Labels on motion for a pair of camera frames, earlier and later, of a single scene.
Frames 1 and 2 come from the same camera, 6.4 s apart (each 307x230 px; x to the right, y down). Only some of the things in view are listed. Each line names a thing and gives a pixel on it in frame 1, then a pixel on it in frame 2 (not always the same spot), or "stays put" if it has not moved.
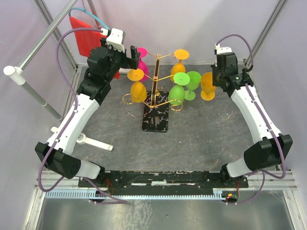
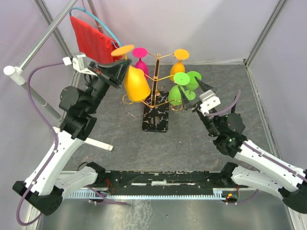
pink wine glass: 143,52 stays put
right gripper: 214,70 -> 194,107
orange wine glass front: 180,54 stays put
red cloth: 88,41 stays put
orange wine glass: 207,93 -> 136,86
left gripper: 129,63 -> 112,73
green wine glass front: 176,94 stays put
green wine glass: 195,77 stays put
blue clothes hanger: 84,9 stays put
